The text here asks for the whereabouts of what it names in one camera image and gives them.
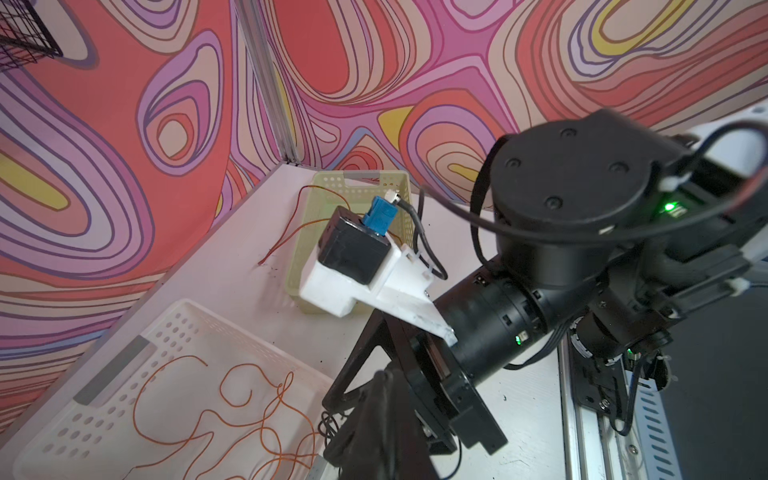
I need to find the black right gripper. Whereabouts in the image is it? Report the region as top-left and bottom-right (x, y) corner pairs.
(322, 281), (546, 455)

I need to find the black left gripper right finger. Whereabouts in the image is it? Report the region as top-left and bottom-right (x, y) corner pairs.
(392, 370), (432, 479)

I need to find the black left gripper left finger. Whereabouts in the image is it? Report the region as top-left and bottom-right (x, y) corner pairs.
(324, 371), (393, 479)

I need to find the black cable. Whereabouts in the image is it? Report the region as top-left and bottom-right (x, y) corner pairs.
(316, 410), (340, 448)

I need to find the orange cable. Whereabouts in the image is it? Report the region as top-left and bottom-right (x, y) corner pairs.
(119, 353), (322, 480)

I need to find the thin brown-red cable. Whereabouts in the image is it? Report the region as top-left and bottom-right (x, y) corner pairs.
(257, 184), (409, 268)

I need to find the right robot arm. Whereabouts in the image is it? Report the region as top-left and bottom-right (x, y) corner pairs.
(323, 106), (767, 461)

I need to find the white perforated basket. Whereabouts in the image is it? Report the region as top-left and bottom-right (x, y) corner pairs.
(8, 299), (330, 479)

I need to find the large green perforated basket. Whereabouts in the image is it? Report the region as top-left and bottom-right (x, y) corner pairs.
(284, 170), (411, 315)

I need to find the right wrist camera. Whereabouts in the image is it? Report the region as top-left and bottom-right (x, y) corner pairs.
(298, 190), (458, 346)

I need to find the black wire basket back wall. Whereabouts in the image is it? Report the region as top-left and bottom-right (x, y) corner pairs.
(1, 0), (63, 73)

